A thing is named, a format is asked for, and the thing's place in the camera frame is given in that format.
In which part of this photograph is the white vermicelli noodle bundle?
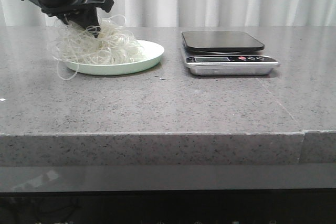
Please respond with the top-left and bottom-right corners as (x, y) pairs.
(47, 15), (145, 81)

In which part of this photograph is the pale green round plate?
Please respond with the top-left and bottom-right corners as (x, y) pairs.
(65, 40), (164, 76)

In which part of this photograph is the black silver kitchen scale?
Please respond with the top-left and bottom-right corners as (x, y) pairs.
(181, 31), (280, 76)

